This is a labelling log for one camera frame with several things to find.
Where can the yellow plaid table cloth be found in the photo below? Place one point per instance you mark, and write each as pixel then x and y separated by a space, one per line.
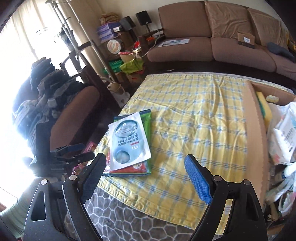
pixel 192 113

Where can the silver face mask pouch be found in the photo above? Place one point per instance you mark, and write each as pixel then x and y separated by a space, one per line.
pixel 128 142

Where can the dark wooden chair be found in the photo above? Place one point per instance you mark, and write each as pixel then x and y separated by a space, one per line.
pixel 88 74

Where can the small cardboard parcel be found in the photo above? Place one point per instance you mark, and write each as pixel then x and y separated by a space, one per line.
pixel 246 39

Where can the round cookie tin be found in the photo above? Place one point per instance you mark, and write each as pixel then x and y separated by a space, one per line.
pixel 114 46

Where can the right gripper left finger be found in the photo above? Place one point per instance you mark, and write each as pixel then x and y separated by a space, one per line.
pixel 90 176

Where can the black speaker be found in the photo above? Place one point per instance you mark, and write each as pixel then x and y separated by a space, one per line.
pixel 143 18

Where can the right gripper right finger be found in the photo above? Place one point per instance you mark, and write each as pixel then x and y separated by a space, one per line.
pixel 201 178

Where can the paper sheet on sofa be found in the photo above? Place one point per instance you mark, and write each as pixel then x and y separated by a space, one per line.
pixel 174 42

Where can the brown fabric sofa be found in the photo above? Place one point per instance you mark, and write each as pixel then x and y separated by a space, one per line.
pixel 212 28

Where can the white wet wipes pouch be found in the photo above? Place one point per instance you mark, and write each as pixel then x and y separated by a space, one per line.
pixel 282 133

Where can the brown cardboard box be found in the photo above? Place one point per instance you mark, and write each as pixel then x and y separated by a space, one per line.
pixel 257 160

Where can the green snack packet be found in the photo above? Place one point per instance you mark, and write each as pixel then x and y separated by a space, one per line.
pixel 140 169

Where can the dark blue neck pillow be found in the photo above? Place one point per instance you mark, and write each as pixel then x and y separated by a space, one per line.
pixel 281 51

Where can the lime green bag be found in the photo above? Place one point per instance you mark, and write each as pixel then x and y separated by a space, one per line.
pixel 132 66

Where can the yellow green sponge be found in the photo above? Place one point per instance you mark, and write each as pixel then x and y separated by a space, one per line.
pixel 265 109

